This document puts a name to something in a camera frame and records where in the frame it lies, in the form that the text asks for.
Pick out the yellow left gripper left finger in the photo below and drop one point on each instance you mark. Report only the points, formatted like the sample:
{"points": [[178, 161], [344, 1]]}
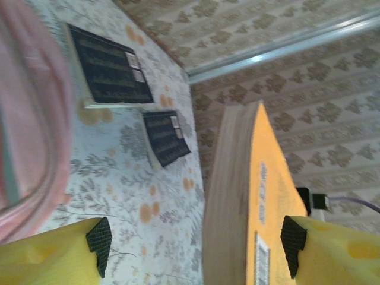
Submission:
{"points": [[44, 261]]}

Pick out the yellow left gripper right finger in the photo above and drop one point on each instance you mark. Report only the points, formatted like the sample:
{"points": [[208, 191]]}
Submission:
{"points": [[326, 252]]}

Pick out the yellow book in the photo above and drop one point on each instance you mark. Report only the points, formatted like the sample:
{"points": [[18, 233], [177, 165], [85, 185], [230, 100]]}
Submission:
{"points": [[267, 178]]}

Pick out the pink backpack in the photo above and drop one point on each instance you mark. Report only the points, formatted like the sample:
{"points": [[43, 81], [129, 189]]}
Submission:
{"points": [[29, 118]]}

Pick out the dark blue book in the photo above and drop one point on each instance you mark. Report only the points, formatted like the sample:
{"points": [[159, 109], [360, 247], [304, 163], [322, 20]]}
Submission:
{"points": [[110, 68], [166, 139]]}

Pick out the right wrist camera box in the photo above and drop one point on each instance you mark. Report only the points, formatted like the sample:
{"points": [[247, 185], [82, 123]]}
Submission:
{"points": [[320, 202]]}

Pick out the aluminium corner post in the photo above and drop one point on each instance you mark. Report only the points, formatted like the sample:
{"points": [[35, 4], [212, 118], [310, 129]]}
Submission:
{"points": [[267, 55]]}

